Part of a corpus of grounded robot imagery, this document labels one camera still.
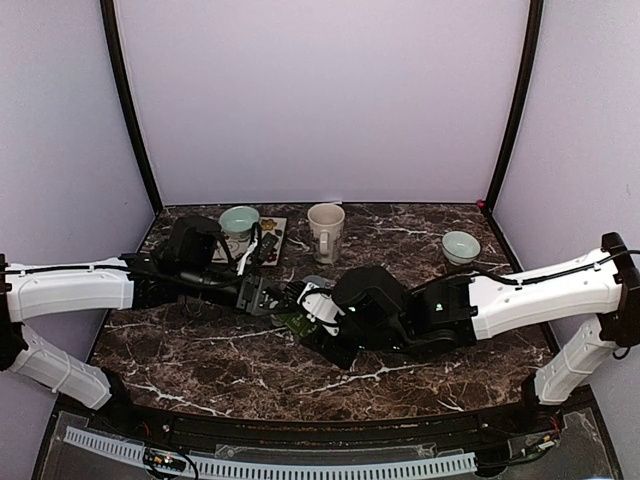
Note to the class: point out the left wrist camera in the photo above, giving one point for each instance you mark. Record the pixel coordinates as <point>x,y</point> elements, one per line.
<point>265,253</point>

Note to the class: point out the right black frame post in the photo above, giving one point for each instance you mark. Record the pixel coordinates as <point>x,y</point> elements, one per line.
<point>516,111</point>

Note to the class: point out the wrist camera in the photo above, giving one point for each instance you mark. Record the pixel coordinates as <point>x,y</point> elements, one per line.
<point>317,305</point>
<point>265,253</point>

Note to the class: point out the left light green bowl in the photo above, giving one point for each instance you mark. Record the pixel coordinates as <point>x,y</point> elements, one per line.
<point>237,222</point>

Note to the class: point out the left black frame post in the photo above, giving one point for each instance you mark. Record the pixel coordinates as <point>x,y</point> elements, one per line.
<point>126,101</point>

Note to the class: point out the white slotted cable duct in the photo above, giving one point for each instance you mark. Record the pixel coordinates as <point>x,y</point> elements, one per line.
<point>260,463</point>

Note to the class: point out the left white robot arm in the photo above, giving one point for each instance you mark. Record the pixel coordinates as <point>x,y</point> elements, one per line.
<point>181,266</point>

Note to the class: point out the floral square plate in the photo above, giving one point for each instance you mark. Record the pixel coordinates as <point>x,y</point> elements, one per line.
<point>276,225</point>

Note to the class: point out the black frame post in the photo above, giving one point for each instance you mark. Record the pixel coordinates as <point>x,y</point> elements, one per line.
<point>126,101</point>
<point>516,111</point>

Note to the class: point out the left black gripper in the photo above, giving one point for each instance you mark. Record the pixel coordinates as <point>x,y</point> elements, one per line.
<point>252,293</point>

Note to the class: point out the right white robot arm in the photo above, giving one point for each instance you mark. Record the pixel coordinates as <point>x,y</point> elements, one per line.
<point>369,309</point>

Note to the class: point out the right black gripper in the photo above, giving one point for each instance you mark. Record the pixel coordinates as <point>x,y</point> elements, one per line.
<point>319,341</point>

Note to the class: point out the light green bowl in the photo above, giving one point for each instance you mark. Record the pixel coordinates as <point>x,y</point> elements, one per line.
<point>237,222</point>
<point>460,248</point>

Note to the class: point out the orange pill bottle grey cap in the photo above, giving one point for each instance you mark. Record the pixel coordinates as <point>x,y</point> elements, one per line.
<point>318,281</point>

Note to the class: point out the cream coral pattern mug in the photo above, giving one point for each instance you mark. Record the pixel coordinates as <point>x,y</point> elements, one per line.
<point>326,222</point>

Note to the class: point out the black front table rail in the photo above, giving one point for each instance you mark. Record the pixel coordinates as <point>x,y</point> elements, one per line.
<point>481,428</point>

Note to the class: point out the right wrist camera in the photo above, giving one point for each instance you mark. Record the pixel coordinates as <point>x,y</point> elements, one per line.
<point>317,305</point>

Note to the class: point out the right light green bowl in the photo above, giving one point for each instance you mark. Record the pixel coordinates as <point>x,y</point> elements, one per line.
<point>460,248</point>

